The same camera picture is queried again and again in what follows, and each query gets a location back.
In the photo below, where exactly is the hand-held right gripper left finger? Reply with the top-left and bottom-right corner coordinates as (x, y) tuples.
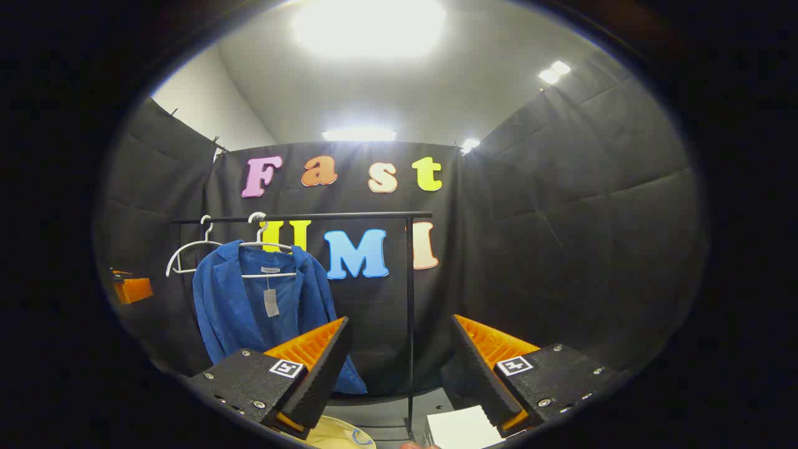
(187, 316), (350, 440)

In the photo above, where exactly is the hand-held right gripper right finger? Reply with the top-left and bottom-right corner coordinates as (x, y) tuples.
(450, 314), (619, 438)

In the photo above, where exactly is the cream laundry hamper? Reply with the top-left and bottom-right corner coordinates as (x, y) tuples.
(304, 415), (377, 449)

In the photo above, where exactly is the blue corduroy jacket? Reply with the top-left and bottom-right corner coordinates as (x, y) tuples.
(191, 239), (369, 395)

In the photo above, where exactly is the white plastic hanger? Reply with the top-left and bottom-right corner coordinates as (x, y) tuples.
(239, 211), (299, 279)
(165, 215), (223, 278)

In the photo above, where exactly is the black clothes rack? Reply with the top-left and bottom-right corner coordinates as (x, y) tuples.
(173, 211), (435, 441)

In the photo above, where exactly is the black backdrop cloth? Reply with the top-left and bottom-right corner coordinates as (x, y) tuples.
(94, 50), (708, 400)

